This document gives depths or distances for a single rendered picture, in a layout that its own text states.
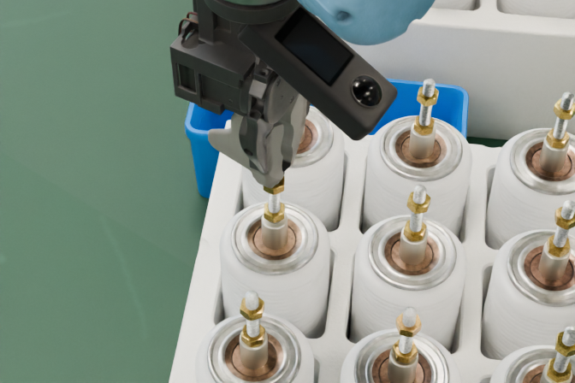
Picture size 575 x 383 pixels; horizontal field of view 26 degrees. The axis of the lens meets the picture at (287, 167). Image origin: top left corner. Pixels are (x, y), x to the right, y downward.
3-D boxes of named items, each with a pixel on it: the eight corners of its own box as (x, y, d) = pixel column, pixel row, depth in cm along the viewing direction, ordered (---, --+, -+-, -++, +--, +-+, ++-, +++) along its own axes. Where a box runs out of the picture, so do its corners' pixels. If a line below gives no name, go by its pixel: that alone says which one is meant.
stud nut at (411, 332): (407, 342, 92) (408, 336, 92) (390, 327, 93) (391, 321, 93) (425, 326, 93) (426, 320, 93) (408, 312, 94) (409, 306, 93)
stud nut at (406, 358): (404, 368, 95) (405, 362, 95) (388, 354, 96) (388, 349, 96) (421, 352, 96) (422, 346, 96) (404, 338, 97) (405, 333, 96)
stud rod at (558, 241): (546, 261, 104) (561, 206, 98) (551, 252, 104) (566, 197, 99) (557, 266, 104) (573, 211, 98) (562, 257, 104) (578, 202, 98)
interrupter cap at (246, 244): (284, 193, 111) (284, 188, 110) (336, 249, 107) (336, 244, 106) (213, 233, 108) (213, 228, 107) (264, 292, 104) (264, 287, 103)
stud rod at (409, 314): (403, 372, 97) (411, 319, 91) (394, 363, 97) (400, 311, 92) (411, 364, 97) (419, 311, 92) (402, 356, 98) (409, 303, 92)
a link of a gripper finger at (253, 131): (266, 138, 97) (267, 57, 91) (287, 147, 97) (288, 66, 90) (236, 178, 94) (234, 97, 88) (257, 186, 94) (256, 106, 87)
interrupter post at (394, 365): (381, 382, 99) (383, 361, 96) (393, 358, 100) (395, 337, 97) (409, 394, 98) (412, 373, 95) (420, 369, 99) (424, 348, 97)
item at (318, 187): (227, 262, 128) (219, 147, 114) (279, 200, 133) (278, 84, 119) (305, 305, 124) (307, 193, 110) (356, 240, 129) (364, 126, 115)
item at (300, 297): (287, 291, 125) (287, 179, 111) (345, 358, 120) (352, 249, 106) (207, 339, 122) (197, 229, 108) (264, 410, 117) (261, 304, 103)
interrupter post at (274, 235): (277, 226, 108) (277, 202, 106) (293, 244, 107) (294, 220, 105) (255, 238, 108) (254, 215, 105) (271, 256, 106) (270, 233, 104)
